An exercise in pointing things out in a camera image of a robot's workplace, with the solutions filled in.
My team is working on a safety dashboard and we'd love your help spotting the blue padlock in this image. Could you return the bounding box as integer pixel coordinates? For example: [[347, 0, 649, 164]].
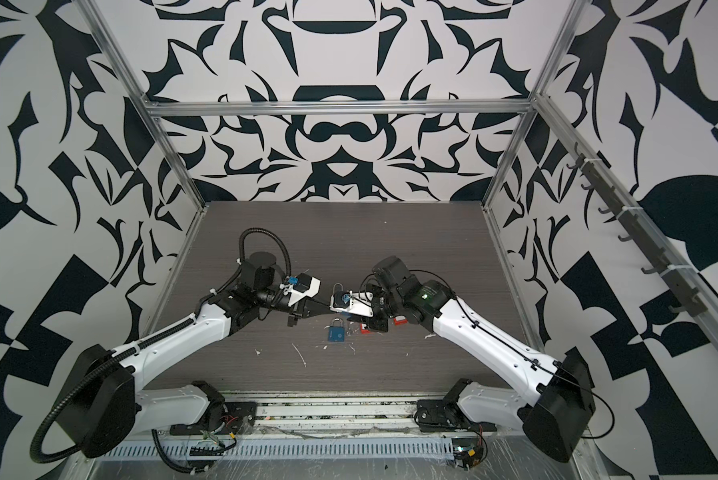
[[331, 283, 351, 309], [327, 319, 346, 343]]

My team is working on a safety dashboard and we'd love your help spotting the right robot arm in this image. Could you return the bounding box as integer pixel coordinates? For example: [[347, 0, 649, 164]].
[[360, 256, 596, 463]]

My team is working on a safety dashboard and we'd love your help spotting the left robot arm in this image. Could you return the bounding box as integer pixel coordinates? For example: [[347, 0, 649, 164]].
[[30, 252, 331, 462]]

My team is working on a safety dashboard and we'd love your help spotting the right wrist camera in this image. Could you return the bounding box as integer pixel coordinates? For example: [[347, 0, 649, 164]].
[[330, 291, 374, 318]]

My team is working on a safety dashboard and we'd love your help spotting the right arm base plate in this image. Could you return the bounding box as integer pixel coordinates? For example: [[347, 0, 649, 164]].
[[413, 400, 497, 433]]

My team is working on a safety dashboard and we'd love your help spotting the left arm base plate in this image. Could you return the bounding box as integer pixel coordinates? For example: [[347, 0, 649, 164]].
[[169, 401, 258, 436]]

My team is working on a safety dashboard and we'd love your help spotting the aluminium frame crossbar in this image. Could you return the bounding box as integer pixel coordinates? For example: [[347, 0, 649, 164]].
[[145, 99, 531, 117]]

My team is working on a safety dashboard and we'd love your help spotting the black hook rail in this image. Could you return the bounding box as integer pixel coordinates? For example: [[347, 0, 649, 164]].
[[569, 151, 712, 317]]

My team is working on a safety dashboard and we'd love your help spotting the black corrugated cable conduit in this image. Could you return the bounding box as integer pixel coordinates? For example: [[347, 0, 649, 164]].
[[28, 227, 293, 464]]

